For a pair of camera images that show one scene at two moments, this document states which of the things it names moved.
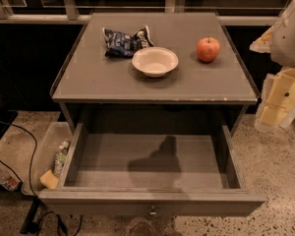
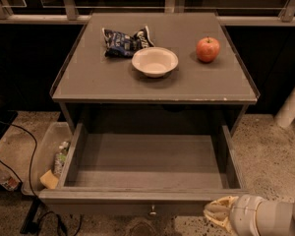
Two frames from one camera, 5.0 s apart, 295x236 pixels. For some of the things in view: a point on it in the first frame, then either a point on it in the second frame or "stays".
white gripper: (289, 44) -> (245, 214)
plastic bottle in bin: (60, 157) stays
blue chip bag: (122, 45) stays
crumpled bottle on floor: (5, 177) stays
